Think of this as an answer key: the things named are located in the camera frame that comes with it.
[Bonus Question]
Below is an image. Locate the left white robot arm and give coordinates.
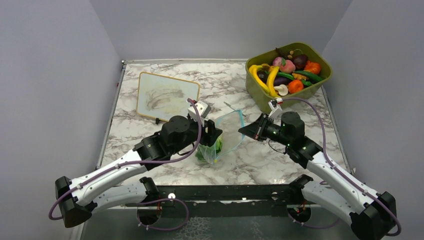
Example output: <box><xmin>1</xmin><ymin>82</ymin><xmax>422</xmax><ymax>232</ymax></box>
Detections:
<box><xmin>53</xmin><ymin>115</ymin><xmax>223</xmax><ymax>228</ymax></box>

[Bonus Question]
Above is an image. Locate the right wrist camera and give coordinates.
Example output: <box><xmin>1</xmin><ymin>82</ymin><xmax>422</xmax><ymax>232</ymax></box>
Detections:
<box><xmin>268</xmin><ymin>97</ymin><xmax>283</xmax><ymax>120</ymax></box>

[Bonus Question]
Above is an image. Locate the white mushroom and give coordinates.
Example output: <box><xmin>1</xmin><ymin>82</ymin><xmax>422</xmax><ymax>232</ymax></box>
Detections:
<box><xmin>274</xmin><ymin>84</ymin><xmax>289</xmax><ymax>97</ymax></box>

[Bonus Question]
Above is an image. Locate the yellow banana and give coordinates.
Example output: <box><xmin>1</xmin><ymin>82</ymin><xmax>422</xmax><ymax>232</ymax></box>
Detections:
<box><xmin>266</xmin><ymin>66</ymin><xmax>280</xmax><ymax>98</ymax></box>
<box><xmin>248</xmin><ymin>65</ymin><xmax>270</xmax><ymax>95</ymax></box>

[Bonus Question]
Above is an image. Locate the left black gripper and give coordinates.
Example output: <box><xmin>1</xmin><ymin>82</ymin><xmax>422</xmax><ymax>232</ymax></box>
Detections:
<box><xmin>170</xmin><ymin>115</ymin><xmax>223</xmax><ymax>156</ymax></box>

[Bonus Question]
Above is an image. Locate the clear zip top bag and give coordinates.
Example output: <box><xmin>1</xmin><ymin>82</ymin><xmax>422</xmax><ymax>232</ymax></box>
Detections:
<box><xmin>212</xmin><ymin>110</ymin><xmax>245</xmax><ymax>164</ymax></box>

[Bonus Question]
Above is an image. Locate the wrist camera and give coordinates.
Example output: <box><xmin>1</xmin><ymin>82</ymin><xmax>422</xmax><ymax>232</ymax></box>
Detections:
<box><xmin>268</xmin><ymin>97</ymin><xmax>283</xmax><ymax>120</ymax></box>
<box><xmin>187</xmin><ymin>100</ymin><xmax>212</xmax><ymax>120</ymax></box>

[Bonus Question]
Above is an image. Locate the pink purple onion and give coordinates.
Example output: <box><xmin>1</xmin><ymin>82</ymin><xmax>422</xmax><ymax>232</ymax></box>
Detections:
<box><xmin>272</xmin><ymin>56</ymin><xmax>283</xmax><ymax>67</ymax></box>

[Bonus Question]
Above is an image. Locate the orange tangerine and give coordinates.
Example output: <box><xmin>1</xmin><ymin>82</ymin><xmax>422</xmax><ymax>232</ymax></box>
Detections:
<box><xmin>287</xmin><ymin>79</ymin><xmax>304</xmax><ymax>94</ymax></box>

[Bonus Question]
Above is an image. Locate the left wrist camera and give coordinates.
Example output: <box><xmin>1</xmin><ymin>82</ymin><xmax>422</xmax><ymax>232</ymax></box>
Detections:
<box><xmin>187</xmin><ymin>100</ymin><xmax>212</xmax><ymax>120</ymax></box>

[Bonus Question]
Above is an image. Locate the pink peach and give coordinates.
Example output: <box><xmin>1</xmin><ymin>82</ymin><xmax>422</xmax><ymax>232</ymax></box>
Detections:
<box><xmin>279</xmin><ymin>60</ymin><xmax>296</xmax><ymax>74</ymax></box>

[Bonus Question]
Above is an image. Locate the green white pen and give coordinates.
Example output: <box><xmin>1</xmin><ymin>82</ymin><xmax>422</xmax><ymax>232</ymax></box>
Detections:
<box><xmin>223</xmin><ymin>101</ymin><xmax>246</xmax><ymax>117</ymax></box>

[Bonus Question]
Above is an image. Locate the small whiteboard yellow frame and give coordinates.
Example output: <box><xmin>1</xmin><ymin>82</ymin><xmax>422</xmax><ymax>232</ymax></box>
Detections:
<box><xmin>135</xmin><ymin>71</ymin><xmax>201</xmax><ymax>122</ymax></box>

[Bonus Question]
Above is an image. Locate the green lettuce leaf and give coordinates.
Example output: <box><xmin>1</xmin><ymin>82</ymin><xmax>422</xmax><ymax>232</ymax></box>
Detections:
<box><xmin>195</xmin><ymin>136</ymin><xmax>223</xmax><ymax>164</ymax></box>

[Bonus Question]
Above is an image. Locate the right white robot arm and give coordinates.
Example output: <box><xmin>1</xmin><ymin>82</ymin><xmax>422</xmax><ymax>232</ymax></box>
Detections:
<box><xmin>238</xmin><ymin>112</ymin><xmax>401</xmax><ymax>240</ymax></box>

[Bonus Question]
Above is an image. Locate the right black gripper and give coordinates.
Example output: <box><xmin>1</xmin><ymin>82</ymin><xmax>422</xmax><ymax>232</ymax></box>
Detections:
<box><xmin>239</xmin><ymin>112</ymin><xmax>292</xmax><ymax>147</ymax></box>

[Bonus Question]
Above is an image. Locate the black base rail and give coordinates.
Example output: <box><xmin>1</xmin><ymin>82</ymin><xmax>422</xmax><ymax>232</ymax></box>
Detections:
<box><xmin>142</xmin><ymin>184</ymin><xmax>312</xmax><ymax>221</ymax></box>

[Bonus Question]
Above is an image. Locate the dark purple avocado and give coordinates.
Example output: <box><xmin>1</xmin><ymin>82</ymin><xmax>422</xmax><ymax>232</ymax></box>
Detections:
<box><xmin>291</xmin><ymin>54</ymin><xmax>309</xmax><ymax>70</ymax></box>

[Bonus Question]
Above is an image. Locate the green chili pepper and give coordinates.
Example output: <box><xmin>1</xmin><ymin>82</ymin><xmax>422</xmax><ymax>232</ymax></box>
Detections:
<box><xmin>277</xmin><ymin>72</ymin><xmax>313</xmax><ymax>87</ymax></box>

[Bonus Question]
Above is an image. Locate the purple eggplant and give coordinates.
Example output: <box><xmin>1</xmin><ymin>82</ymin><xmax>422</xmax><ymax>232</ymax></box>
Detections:
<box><xmin>273</xmin><ymin>76</ymin><xmax>292</xmax><ymax>87</ymax></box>

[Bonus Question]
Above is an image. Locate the olive green plastic bin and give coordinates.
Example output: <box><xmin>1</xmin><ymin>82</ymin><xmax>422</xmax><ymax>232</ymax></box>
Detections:
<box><xmin>245</xmin><ymin>42</ymin><xmax>332</xmax><ymax>113</ymax></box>

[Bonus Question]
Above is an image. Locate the bumpy orange fruit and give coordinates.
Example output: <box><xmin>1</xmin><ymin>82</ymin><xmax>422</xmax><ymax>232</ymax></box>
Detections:
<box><xmin>303</xmin><ymin>60</ymin><xmax>321</xmax><ymax>75</ymax></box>

